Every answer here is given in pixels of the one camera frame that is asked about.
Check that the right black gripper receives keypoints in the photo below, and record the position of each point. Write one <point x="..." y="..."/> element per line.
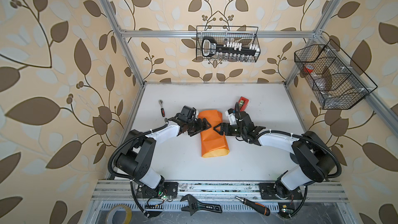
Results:
<point x="222" y="128"/>

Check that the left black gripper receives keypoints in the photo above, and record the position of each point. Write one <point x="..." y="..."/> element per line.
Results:
<point x="201" y="127"/>

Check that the yellow orange wrapping paper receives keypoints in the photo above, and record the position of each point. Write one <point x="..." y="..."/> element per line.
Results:
<point x="212" y="143"/>

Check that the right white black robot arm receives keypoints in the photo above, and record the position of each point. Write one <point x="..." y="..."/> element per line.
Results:
<point x="316" y="162"/>

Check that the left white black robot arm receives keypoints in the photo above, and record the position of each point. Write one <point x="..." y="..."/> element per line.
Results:
<point x="132" y="159"/>

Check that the red tape dispenser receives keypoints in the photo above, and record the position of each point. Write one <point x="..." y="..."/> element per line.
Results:
<point x="242" y="103"/>

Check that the black adjustable wrench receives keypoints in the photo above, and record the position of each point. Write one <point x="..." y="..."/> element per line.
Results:
<point x="195" y="205"/>

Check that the black socket set holder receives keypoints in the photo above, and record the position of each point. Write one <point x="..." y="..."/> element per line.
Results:
<point x="209" y="48"/>

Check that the black orange screwdriver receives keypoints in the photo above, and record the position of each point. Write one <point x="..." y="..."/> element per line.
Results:
<point x="259" y="208"/>

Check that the red cap in basket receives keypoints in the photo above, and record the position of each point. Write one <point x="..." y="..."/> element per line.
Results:
<point x="308" y="69"/>

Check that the clear packing tape roll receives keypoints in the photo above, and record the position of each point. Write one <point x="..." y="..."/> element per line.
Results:
<point x="120" y="214"/>

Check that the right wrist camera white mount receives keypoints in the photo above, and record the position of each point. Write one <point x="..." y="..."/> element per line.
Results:
<point x="231" y="115"/>

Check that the small red-handled ratchet wrench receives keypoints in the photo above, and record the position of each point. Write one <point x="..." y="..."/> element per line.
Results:
<point x="162" y="108"/>

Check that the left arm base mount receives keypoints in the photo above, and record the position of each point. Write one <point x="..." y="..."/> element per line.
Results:
<point x="157" y="189"/>

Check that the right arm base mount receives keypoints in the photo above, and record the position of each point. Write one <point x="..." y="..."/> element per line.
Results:
<point x="277" y="191"/>

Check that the black wire basket back wall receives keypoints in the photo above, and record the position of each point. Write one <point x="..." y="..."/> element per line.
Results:
<point x="243" y="34"/>

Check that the black wire basket wall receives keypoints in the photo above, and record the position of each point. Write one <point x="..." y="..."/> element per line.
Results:
<point x="243" y="34"/>
<point x="338" y="82"/>

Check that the aluminium front rail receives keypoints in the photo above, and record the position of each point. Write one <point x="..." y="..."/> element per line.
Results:
<point x="212" y="190"/>

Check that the black wire basket right wall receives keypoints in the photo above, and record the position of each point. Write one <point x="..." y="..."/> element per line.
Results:
<point x="338" y="82"/>

